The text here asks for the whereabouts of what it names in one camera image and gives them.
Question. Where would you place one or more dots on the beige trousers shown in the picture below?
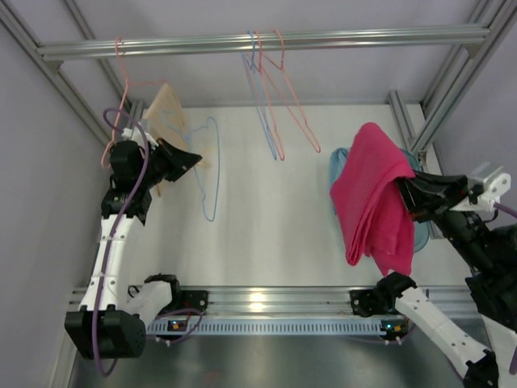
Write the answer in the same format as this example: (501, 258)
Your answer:
(165, 99)

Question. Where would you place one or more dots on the blue hanger of pink trousers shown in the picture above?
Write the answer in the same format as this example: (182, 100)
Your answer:
(206, 141)

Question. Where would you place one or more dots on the aluminium frame post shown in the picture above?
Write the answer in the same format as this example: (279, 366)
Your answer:
(20, 30)
(460, 69)

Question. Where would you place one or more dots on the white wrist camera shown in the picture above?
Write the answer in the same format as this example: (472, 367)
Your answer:
(487, 183)
(136, 136)

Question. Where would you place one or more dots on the pink empty hanger right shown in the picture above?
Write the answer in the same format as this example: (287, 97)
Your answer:
(292, 104)

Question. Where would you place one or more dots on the left aluminium frame post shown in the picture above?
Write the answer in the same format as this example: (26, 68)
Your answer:
(20, 30)

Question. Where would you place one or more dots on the aluminium hanging rail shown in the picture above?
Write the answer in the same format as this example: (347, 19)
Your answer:
(274, 41)

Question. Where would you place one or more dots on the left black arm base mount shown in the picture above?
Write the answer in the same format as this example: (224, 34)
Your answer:
(195, 298)

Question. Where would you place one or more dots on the teal plastic bin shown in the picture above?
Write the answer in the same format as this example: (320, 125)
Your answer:
(421, 230)

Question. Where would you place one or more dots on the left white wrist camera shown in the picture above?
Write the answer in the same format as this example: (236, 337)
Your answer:
(136, 136)

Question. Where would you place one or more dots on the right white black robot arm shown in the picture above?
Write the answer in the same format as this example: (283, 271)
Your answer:
(490, 255)

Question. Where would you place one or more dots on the light blue trousers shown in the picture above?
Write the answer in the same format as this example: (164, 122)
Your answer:
(338, 160)

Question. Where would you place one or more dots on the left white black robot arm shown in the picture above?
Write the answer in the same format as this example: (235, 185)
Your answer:
(110, 324)

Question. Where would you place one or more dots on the slotted grey cable duct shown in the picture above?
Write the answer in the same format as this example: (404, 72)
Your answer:
(280, 326)

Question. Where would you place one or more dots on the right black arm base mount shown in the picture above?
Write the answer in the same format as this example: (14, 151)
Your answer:
(370, 302)

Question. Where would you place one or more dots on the right aluminium frame post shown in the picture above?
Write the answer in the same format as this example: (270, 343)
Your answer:
(460, 69)

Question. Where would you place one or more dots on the blue hanger of beige trousers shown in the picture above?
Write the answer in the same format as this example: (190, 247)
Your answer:
(170, 127)

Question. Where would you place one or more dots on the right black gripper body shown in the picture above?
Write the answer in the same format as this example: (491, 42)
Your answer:
(460, 194)

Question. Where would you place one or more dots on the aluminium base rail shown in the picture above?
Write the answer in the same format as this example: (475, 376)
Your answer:
(312, 301)

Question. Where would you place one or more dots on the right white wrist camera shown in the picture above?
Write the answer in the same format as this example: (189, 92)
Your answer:
(487, 183)

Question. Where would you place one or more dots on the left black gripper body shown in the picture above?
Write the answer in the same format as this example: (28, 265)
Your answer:
(165, 160)

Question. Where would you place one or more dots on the pink empty hanger left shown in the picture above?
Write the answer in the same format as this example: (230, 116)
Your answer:
(262, 76)

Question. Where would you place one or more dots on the pink empty hanger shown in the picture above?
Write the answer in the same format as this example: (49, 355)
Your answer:
(292, 104)
(262, 76)

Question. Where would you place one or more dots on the magenta pink trousers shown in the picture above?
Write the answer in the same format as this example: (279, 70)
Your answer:
(371, 212)

